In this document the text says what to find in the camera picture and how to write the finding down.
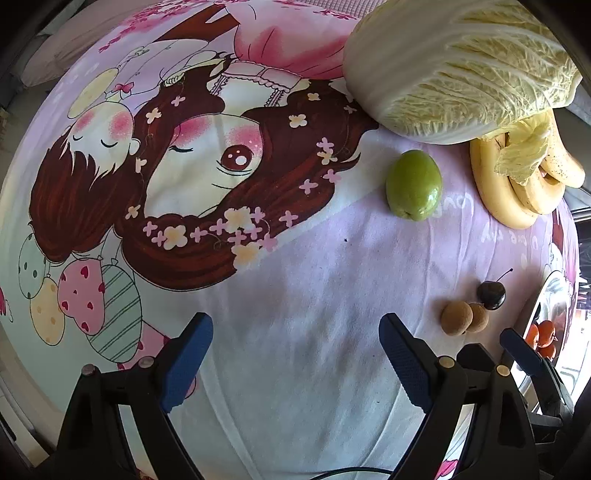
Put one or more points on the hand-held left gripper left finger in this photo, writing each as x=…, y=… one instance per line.
x=184, y=364

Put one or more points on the mandarin orange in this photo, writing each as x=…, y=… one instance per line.
x=547, y=331
x=532, y=338

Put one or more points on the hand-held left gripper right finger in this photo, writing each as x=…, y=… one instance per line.
x=406, y=364

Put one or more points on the round green jujube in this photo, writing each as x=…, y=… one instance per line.
x=414, y=187

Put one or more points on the round metal plate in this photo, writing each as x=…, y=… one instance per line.
x=561, y=295

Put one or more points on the dark cherry with stem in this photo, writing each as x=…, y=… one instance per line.
x=491, y=296

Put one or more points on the spotted yellow banana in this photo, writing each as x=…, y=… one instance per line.
x=565, y=166

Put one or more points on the brown longan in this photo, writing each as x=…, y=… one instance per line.
x=456, y=318
x=480, y=317

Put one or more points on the cartoon printed bedsheet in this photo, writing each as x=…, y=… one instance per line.
x=277, y=277

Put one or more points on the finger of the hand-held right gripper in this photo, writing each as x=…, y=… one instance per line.
x=524, y=353
x=478, y=355

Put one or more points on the napa cabbage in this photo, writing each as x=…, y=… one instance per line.
x=452, y=74

